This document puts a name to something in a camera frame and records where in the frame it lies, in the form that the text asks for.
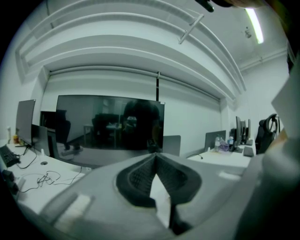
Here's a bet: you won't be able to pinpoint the large black monitor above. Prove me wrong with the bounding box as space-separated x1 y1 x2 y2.
55 94 165 151

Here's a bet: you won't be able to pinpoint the white wall conduit pipe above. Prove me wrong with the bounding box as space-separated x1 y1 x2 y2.
240 46 288 71

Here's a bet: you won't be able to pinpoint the long ceiling light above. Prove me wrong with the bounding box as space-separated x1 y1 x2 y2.
244 7 264 45

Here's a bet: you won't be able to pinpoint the tangled black cable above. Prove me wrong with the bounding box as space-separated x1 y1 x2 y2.
36 170 62 188

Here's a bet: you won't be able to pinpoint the black keyboard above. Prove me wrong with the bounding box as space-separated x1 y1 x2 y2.
0 144 22 168

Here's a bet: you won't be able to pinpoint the black side monitor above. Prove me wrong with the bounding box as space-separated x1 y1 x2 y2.
243 118 252 144
235 115 245 152

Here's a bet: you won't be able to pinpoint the grey desk divider panel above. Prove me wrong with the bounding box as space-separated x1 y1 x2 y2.
162 135 182 157
30 124 51 157
204 130 227 152

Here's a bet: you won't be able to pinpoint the black desk cables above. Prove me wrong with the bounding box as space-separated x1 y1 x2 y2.
20 166 85 193

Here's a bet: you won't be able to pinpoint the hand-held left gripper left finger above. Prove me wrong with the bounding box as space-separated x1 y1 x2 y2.
38 152 175 240

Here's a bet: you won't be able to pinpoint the black power adapter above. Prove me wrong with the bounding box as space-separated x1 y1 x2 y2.
7 180 20 194
1 169 14 181

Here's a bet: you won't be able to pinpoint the black office chair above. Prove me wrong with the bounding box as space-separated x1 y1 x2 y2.
255 113 281 155

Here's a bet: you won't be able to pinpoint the dark compact keyboard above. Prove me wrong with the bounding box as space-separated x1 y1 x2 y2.
242 146 255 158

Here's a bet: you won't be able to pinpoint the small black monitor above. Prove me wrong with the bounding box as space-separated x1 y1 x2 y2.
15 99 37 149

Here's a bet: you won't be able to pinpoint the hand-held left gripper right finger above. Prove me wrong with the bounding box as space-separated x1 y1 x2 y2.
156 152 247 235

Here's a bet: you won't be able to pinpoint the white ceiling pipe bracket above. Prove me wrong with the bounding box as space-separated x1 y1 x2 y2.
178 14 205 45

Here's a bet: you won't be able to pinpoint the clear water bottle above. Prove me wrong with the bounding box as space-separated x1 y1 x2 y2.
214 134 222 152

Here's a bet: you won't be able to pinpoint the white roller blind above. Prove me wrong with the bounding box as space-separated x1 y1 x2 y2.
41 67 159 111
157 76 221 158

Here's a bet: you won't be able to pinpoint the black monitor cable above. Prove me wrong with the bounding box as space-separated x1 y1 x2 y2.
15 149 38 170

